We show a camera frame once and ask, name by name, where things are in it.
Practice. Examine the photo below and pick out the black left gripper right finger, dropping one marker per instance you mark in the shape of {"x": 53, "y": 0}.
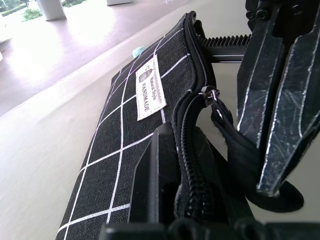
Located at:
{"x": 216, "y": 175}

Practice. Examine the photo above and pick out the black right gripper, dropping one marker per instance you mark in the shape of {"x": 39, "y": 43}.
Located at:
{"x": 295, "y": 15}

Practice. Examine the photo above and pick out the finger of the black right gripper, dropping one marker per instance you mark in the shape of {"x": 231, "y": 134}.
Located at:
{"x": 292, "y": 130}

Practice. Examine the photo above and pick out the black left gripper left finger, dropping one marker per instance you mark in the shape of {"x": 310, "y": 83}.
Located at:
{"x": 156, "y": 172}

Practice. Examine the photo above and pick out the black grid fabric zipper pouch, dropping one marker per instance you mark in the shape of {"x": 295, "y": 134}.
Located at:
{"x": 110, "y": 150}

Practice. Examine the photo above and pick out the teal capped pen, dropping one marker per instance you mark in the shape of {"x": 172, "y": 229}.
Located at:
{"x": 138, "y": 51}

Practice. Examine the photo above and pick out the white square pillar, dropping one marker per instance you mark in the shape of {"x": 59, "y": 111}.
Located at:
{"x": 118, "y": 2}
{"x": 52, "y": 10}

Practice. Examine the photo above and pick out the green shrub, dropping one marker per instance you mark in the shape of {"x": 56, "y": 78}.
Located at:
{"x": 32, "y": 13}

